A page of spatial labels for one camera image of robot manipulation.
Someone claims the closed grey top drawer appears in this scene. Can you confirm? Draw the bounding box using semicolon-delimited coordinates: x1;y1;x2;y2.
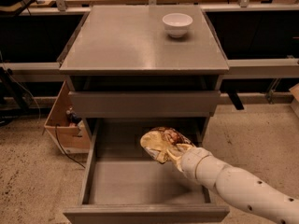
68;91;220;118

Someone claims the open grey middle drawer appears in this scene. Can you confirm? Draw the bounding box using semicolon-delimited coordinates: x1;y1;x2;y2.
64;119;229;224

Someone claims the grey metal rail frame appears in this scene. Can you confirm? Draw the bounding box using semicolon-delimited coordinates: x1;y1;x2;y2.
0;58;299;82

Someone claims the cardboard box on floor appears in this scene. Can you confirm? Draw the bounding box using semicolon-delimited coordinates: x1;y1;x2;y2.
44;82;90;154

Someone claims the black cable on floor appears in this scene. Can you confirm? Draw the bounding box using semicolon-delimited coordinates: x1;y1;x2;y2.
54;123;87;170

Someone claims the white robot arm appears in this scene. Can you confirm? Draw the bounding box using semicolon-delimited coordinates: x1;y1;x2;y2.
167;147;299;224

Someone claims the grey drawer cabinet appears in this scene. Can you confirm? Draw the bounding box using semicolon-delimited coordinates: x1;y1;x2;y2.
56;5;231;224

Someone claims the white ceramic bowl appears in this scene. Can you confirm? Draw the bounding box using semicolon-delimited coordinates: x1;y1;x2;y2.
163;13;193;37

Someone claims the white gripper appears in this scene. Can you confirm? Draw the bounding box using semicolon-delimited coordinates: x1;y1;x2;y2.
166;144;228;190

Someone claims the brown sea salt chip bag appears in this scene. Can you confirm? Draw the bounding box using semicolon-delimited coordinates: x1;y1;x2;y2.
140;127;193;164

